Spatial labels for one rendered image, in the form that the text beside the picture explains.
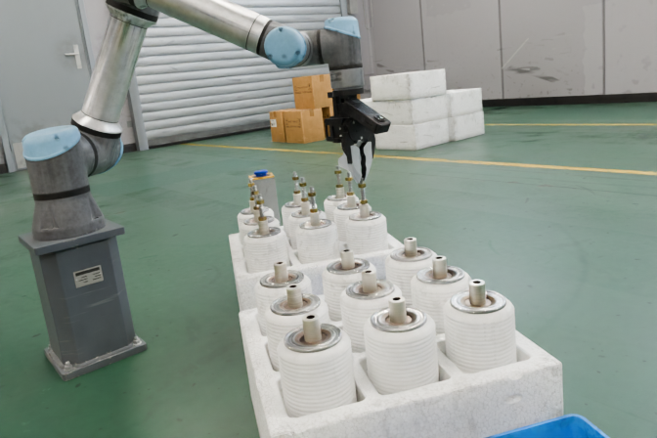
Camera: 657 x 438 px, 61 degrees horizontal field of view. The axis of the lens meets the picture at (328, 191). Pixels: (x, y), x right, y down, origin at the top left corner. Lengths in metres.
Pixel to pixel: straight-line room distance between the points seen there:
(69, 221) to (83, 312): 0.20
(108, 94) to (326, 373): 0.91
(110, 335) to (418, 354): 0.83
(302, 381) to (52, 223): 0.78
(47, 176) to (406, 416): 0.90
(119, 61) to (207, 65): 5.50
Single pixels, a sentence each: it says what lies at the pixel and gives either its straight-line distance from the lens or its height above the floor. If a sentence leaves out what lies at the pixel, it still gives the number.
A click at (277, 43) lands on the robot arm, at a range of 1.11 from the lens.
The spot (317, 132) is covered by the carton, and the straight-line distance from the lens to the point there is 5.20.
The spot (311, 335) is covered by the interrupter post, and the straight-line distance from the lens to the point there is 0.73.
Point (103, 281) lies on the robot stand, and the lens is 1.35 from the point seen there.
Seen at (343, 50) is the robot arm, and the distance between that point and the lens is 1.23.
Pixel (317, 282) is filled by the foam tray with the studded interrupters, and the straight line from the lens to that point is 1.23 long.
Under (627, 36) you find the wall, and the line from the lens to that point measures 6.37.
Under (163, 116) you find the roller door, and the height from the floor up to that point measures 0.33.
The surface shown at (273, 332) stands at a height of 0.23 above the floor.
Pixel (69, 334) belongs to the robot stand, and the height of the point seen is 0.09.
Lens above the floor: 0.58
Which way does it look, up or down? 12 degrees down
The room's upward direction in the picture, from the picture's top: 6 degrees counter-clockwise
